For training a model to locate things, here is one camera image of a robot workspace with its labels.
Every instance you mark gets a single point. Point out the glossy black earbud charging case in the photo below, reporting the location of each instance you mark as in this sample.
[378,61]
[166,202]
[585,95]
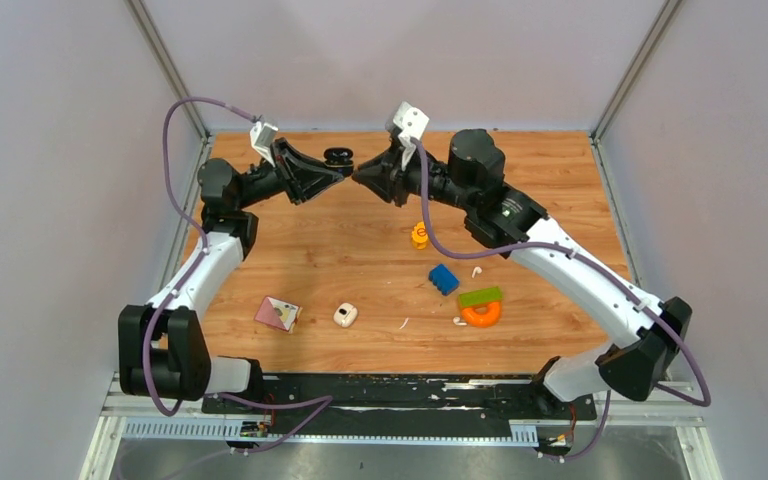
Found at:
[339,159]

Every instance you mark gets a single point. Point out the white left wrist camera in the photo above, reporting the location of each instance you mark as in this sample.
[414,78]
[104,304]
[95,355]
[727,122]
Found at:
[262,135]

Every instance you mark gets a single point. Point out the blue toy building block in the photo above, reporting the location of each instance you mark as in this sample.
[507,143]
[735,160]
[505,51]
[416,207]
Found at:
[443,279]

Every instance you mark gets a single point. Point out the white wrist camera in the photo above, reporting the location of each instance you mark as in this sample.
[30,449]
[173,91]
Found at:
[407,125]
[262,135]

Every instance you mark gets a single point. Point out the white earbud charging case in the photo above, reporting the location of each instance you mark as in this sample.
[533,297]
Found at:
[345,315]

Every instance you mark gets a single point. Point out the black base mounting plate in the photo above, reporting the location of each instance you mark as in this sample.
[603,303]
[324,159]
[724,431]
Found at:
[371,424]

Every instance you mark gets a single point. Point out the yellow toy sign block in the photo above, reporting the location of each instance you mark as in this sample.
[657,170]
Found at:
[419,236]

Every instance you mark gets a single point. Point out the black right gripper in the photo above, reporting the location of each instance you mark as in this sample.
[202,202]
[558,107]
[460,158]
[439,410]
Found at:
[385,174]

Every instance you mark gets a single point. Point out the pink patterned card box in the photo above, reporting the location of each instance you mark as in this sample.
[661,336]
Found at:
[278,314]

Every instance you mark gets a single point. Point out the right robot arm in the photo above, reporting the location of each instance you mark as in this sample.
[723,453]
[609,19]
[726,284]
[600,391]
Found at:
[645,332]

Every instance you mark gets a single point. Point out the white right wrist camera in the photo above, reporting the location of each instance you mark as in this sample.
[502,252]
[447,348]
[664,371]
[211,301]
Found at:
[407,125]

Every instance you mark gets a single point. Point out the aluminium frame rail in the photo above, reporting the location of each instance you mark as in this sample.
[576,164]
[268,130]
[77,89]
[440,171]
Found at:
[483,397]

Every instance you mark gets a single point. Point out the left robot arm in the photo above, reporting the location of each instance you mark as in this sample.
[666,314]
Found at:
[162,349]

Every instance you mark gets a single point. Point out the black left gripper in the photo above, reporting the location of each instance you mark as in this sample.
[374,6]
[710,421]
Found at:
[300,175]

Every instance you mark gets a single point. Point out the green toy building plate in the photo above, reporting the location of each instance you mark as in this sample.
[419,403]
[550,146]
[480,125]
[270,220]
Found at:
[480,297]

